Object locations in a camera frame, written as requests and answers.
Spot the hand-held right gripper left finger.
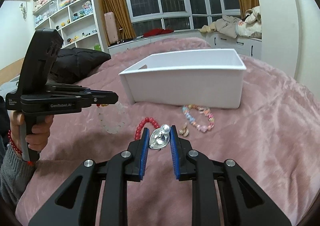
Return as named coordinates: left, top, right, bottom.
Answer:
left=27, top=128, right=151, bottom=226

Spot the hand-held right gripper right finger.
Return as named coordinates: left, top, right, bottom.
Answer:
left=169, top=126, right=293, bottom=226

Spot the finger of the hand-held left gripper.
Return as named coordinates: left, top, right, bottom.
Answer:
left=47, top=85, right=91, bottom=94
left=50, top=90, right=119, bottom=108

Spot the silver metal ornament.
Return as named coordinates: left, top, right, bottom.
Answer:
left=149, top=124, right=171, bottom=151

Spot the clear bead bracelet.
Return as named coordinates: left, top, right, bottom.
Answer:
left=96, top=103, right=128, bottom=134

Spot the person's left forearm grey sleeve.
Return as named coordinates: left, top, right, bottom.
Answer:
left=0, top=145, right=36, bottom=208

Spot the person's left hand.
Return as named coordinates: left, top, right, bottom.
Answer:
left=11, top=112, right=54, bottom=153

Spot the small gold earring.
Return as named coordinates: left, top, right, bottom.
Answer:
left=178, top=123, right=190, bottom=137

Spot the black padded jacket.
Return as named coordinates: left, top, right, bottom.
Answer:
left=48, top=47, right=112, bottom=85

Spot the white window bench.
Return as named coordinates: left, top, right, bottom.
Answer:
left=107, top=29, right=208, bottom=54

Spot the white rectangular box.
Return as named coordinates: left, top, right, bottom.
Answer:
left=118, top=48, right=247, bottom=109

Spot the pink suitcase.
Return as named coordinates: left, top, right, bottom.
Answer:
left=104, top=12, right=119, bottom=47

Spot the red cloth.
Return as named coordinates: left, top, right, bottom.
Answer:
left=143, top=28, right=174, bottom=38

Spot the pink fleece blanket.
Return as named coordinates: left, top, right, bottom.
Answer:
left=15, top=37, right=320, bottom=226

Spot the white drawer cabinet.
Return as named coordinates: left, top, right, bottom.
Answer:
left=204, top=31, right=263, bottom=60

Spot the beige jacket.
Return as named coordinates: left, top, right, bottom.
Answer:
left=199, top=14, right=244, bottom=39

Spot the large plush toy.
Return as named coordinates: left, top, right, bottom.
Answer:
left=236, top=6, right=263, bottom=39

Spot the pastel bead bracelet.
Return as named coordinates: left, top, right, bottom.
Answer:
left=182, top=105, right=215, bottom=133

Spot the white wall shelf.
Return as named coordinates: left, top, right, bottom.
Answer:
left=32, top=0, right=110, bottom=52

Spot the red bead wrist bracelet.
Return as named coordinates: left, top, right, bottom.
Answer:
left=7, top=130, right=34, bottom=166

